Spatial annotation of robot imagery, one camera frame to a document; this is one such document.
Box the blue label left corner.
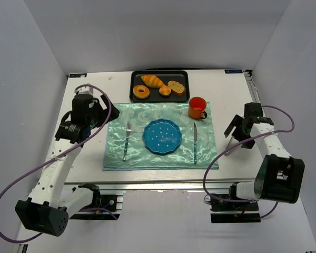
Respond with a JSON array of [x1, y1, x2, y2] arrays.
[[68, 73, 87, 78]]

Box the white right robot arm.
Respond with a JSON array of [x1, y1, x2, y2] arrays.
[[224, 102, 305, 203]]

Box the metal serving tongs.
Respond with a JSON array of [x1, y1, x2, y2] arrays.
[[224, 136, 242, 157]]

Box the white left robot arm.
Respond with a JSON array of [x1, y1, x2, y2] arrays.
[[15, 86, 120, 237]]

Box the croissant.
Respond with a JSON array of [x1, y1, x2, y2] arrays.
[[141, 75, 164, 89]]

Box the green satin placemat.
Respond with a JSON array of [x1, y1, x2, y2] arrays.
[[103, 103, 217, 171]]

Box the orange enamel mug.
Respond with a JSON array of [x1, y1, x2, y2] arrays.
[[188, 97, 208, 120]]

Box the aluminium table frame rail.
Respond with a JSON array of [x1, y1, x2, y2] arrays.
[[243, 70, 262, 103]]

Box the fork with teal handle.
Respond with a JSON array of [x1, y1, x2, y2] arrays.
[[123, 121, 132, 161]]

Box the black baking tray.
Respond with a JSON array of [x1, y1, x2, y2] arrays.
[[129, 70, 190, 103]]

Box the knife with teal handle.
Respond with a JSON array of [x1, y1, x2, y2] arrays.
[[193, 122, 198, 164]]

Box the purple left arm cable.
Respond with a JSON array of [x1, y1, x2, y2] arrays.
[[0, 84, 114, 244]]

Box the small round bun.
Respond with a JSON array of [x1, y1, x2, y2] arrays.
[[159, 85, 172, 96]]

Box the glazed donut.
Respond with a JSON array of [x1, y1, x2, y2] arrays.
[[133, 85, 150, 100]]

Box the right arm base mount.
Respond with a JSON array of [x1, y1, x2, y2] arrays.
[[204, 183, 261, 223]]

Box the blue dotted plate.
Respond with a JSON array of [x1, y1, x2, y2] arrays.
[[142, 119, 182, 155]]

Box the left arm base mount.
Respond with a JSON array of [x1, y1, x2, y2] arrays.
[[70, 183, 123, 220]]

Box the bread slice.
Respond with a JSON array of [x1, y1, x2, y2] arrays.
[[167, 81, 186, 96]]

